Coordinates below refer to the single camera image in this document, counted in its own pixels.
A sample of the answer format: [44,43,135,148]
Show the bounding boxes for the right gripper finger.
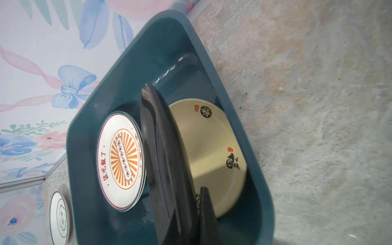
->
[199,187,223,245]

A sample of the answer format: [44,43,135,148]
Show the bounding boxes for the black plate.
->
[140,83,199,245]

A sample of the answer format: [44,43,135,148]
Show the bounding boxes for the cream yellow plate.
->
[169,99,247,217]

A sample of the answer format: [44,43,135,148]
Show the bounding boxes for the sunburst plate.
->
[96,110,146,212]

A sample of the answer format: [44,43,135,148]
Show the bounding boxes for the teal plastic bin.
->
[66,10,275,245]

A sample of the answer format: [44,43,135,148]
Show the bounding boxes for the white plate flower outline far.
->
[50,191,70,245]

